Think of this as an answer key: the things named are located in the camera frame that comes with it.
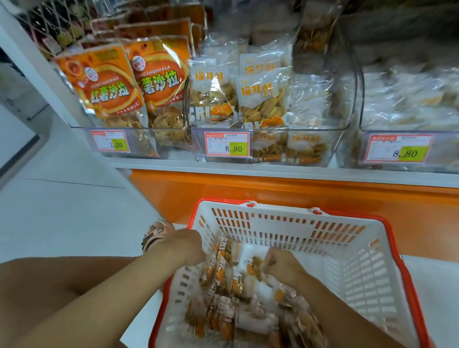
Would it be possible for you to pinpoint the person's left hand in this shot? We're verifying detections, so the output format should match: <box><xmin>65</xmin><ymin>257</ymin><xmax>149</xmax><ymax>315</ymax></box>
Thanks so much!
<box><xmin>144</xmin><ymin>226</ymin><xmax>208</xmax><ymax>269</ymax></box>

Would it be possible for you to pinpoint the pink clog sandal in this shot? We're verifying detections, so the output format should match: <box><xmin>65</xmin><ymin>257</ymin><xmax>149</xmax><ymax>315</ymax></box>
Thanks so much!
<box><xmin>139</xmin><ymin>218</ymin><xmax>178</xmax><ymax>254</ymax></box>

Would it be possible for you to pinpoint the person's left forearm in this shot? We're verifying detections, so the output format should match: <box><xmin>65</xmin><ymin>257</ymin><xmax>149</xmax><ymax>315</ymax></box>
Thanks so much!
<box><xmin>0</xmin><ymin>246</ymin><xmax>181</xmax><ymax>348</ymax></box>

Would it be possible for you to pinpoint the pile of small brown snacks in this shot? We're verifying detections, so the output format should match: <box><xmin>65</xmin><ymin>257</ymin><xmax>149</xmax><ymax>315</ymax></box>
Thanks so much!
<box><xmin>181</xmin><ymin>229</ymin><xmax>331</xmax><ymax>348</ymax></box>

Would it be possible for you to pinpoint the white yellow price tag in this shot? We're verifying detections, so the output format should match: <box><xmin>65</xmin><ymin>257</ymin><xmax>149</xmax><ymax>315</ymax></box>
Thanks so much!
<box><xmin>363</xmin><ymin>130</ymin><xmax>436</xmax><ymax>167</ymax></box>
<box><xmin>204</xmin><ymin>129</ymin><xmax>254</xmax><ymax>160</ymax></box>
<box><xmin>89</xmin><ymin>128</ymin><xmax>131</xmax><ymax>155</ymax></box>

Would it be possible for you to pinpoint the white red-rimmed shopping basket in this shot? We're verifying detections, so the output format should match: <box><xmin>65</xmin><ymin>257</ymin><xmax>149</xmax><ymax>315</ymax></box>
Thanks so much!
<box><xmin>142</xmin><ymin>188</ymin><xmax>432</xmax><ymax>348</ymax></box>

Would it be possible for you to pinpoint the clear plastic bin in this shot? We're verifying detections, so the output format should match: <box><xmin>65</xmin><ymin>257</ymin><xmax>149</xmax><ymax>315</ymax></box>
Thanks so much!
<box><xmin>63</xmin><ymin>5</ymin><xmax>198</xmax><ymax>162</ymax></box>
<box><xmin>181</xmin><ymin>21</ymin><xmax>364</xmax><ymax>175</ymax></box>
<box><xmin>346</xmin><ymin>47</ymin><xmax>459</xmax><ymax>180</ymax></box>

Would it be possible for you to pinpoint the person's right forearm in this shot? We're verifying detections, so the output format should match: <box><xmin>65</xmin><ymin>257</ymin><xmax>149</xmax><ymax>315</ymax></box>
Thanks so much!
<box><xmin>287</xmin><ymin>267</ymin><xmax>409</xmax><ymax>348</ymax></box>

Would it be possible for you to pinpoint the white snack shelf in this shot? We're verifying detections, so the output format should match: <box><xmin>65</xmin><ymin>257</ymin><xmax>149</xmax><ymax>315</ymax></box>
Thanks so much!
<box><xmin>0</xmin><ymin>0</ymin><xmax>459</xmax><ymax>212</ymax></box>

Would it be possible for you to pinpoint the stack of orange packets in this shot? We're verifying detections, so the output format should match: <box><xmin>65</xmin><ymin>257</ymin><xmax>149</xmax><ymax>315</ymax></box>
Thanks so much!
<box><xmin>51</xmin><ymin>1</ymin><xmax>214</xmax><ymax>155</ymax></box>

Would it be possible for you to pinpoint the small brown snack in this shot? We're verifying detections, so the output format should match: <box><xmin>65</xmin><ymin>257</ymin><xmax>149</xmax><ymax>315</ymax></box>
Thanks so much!
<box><xmin>290</xmin><ymin>0</ymin><xmax>345</xmax><ymax>76</ymax></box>
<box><xmin>238</xmin><ymin>47</ymin><xmax>287</xmax><ymax>75</ymax></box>
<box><xmin>236</xmin><ymin>69</ymin><xmax>294</xmax><ymax>132</ymax></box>
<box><xmin>187</xmin><ymin>56</ymin><xmax>241</xmax><ymax>129</ymax></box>

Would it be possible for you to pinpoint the white wire mesh panel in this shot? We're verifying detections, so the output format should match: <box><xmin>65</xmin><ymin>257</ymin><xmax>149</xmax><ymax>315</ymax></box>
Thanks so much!
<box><xmin>20</xmin><ymin>0</ymin><xmax>107</xmax><ymax>56</ymax></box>

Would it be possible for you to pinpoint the person's right hand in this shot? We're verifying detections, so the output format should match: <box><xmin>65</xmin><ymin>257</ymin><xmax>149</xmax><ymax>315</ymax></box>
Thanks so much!
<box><xmin>257</xmin><ymin>245</ymin><xmax>310</xmax><ymax>292</ymax></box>

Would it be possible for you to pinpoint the row of clear snacks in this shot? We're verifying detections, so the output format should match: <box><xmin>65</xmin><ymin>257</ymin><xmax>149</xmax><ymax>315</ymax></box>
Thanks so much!
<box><xmin>248</xmin><ymin>70</ymin><xmax>342</xmax><ymax>169</ymax></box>
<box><xmin>360</xmin><ymin>62</ymin><xmax>459</xmax><ymax>138</ymax></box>

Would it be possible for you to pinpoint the orange shelf base panel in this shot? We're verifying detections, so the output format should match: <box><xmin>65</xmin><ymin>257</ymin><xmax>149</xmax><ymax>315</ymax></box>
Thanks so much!
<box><xmin>126</xmin><ymin>154</ymin><xmax>459</xmax><ymax>281</ymax></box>

